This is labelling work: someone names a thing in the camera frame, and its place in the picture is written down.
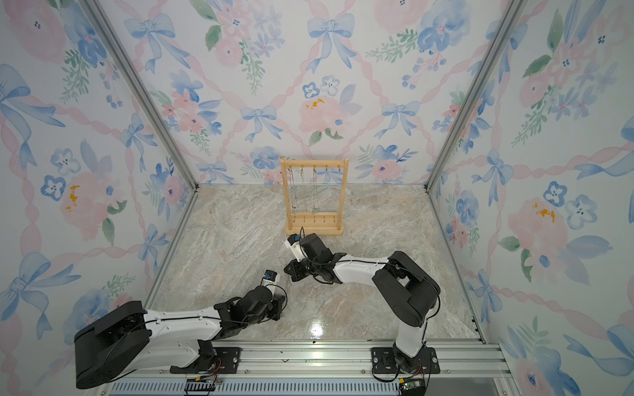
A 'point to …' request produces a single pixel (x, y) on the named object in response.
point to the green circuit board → (412, 387)
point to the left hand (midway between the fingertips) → (288, 297)
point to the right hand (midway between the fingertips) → (287, 268)
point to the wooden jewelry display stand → (324, 223)
